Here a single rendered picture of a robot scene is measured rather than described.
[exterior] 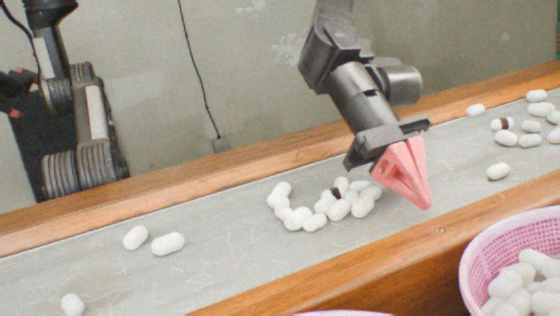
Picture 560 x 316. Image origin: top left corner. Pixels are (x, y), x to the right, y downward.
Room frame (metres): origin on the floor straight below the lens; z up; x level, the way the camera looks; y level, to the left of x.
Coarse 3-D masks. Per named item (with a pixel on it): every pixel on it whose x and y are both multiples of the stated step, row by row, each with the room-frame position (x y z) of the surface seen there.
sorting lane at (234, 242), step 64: (448, 128) 0.82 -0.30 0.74; (512, 128) 0.76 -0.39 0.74; (256, 192) 0.67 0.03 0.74; (320, 192) 0.63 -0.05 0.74; (384, 192) 0.60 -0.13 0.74; (448, 192) 0.56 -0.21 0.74; (64, 256) 0.56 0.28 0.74; (128, 256) 0.53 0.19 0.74; (192, 256) 0.51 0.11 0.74; (256, 256) 0.48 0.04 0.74; (320, 256) 0.46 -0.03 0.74
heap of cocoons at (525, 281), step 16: (528, 256) 0.40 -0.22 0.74; (544, 256) 0.39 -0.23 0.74; (512, 272) 0.37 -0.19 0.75; (528, 272) 0.37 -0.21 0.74; (544, 272) 0.38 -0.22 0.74; (496, 288) 0.36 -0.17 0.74; (512, 288) 0.36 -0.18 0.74; (528, 288) 0.37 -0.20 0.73; (544, 288) 0.35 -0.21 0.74; (496, 304) 0.35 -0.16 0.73; (512, 304) 0.33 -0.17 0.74; (528, 304) 0.33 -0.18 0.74; (544, 304) 0.33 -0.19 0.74
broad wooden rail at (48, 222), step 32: (544, 64) 1.08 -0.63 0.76; (448, 96) 0.94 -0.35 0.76; (480, 96) 0.91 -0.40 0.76; (512, 96) 0.92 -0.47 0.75; (320, 128) 0.86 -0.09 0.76; (192, 160) 0.79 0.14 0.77; (224, 160) 0.76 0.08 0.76; (256, 160) 0.74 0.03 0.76; (288, 160) 0.75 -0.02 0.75; (320, 160) 0.75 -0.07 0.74; (96, 192) 0.71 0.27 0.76; (128, 192) 0.68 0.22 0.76; (160, 192) 0.68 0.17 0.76; (192, 192) 0.68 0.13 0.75; (0, 224) 0.64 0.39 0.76; (32, 224) 0.62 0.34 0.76; (64, 224) 0.62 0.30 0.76; (96, 224) 0.63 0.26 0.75; (0, 256) 0.58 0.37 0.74
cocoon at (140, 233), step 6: (138, 228) 0.56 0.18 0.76; (144, 228) 0.56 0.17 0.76; (132, 234) 0.55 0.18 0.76; (138, 234) 0.55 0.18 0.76; (144, 234) 0.56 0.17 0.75; (126, 240) 0.54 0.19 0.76; (132, 240) 0.54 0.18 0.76; (138, 240) 0.54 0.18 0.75; (144, 240) 0.56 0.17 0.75; (126, 246) 0.54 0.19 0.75; (132, 246) 0.54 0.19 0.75; (138, 246) 0.55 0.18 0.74
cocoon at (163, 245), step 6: (168, 234) 0.53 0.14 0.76; (174, 234) 0.53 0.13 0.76; (180, 234) 0.53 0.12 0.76; (156, 240) 0.52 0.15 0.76; (162, 240) 0.52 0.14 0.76; (168, 240) 0.52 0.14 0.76; (174, 240) 0.52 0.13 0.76; (180, 240) 0.52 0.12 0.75; (156, 246) 0.51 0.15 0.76; (162, 246) 0.51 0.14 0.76; (168, 246) 0.51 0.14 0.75; (174, 246) 0.52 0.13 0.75; (180, 246) 0.52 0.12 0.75; (156, 252) 0.51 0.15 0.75; (162, 252) 0.51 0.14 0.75; (168, 252) 0.52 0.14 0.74
